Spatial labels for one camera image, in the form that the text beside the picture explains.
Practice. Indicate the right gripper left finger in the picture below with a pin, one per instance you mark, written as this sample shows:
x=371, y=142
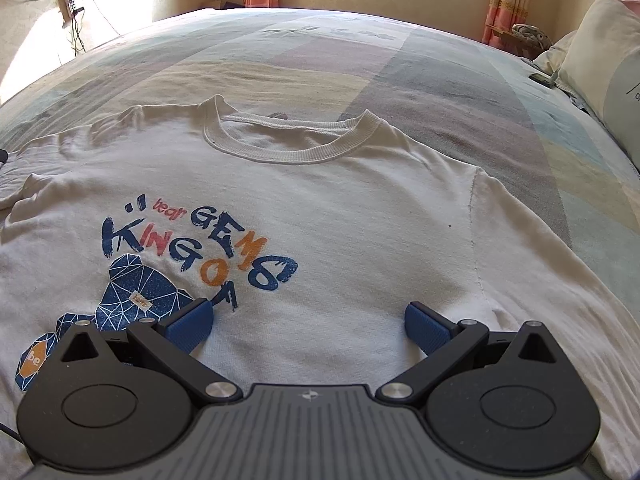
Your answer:
x=166, y=346

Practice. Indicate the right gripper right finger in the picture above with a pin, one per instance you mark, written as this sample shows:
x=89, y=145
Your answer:
x=449, y=348

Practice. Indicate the white printed sweatshirt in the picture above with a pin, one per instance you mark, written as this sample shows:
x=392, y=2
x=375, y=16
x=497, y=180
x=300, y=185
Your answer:
x=308, y=238

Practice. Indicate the patchwork pastel bed sheet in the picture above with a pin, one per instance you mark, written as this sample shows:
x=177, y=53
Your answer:
x=469, y=102

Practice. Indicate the black remote control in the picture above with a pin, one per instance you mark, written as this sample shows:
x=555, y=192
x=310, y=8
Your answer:
x=542, y=79

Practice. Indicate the rear pastel pillow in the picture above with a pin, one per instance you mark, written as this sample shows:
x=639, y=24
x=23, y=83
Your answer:
x=552, y=59

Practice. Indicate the pastel pillow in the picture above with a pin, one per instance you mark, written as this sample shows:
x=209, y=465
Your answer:
x=602, y=66
x=552, y=59

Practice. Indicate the wooden bedside table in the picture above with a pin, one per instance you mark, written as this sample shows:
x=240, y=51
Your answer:
x=526, y=47

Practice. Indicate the front pastel pillow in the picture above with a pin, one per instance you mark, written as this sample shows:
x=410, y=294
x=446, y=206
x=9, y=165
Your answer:
x=602, y=66

